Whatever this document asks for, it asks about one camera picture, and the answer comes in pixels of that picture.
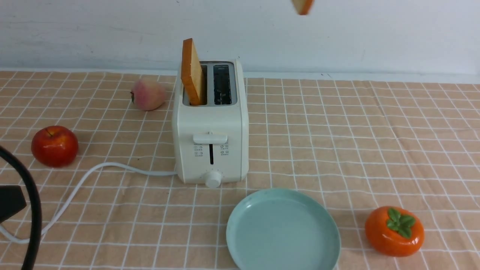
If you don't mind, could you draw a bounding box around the toast slice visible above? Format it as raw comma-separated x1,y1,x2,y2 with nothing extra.
181,38,206,106
291,0,315,16

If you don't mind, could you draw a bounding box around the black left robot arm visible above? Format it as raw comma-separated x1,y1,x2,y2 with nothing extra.
0,186,26,223

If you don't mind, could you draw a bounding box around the white two-slot toaster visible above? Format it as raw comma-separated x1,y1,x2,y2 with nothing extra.
171,59,250,188

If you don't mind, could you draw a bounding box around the pink peach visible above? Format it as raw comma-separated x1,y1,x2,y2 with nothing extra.
130,79,167,111

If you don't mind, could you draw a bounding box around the light blue plate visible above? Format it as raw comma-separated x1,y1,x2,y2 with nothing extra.
226,188,341,270

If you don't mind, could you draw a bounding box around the orange persimmon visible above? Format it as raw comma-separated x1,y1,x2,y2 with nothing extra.
364,206,425,257

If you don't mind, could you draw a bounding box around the red apple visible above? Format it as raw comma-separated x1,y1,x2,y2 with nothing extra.
31,125,79,168

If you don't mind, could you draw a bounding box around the white power cord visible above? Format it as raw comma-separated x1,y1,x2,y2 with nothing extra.
0,162,177,245

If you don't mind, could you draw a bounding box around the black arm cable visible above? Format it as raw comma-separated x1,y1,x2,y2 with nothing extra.
0,145,42,270

